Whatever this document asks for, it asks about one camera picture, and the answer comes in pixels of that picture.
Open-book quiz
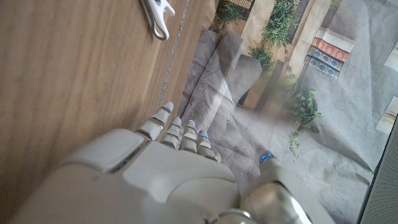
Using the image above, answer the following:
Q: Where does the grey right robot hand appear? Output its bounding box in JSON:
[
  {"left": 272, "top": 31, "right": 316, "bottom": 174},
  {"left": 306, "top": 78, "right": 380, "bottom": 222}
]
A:
[{"left": 9, "top": 100, "right": 336, "bottom": 224}]

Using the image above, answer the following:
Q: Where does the white clothespin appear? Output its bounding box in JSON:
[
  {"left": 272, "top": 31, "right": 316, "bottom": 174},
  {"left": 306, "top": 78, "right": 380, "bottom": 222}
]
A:
[{"left": 139, "top": 0, "right": 176, "bottom": 41}]

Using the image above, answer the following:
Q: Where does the printed fabric backdrop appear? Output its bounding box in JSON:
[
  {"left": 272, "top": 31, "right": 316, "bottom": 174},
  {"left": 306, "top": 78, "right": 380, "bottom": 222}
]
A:
[{"left": 177, "top": 0, "right": 398, "bottom": 224}]

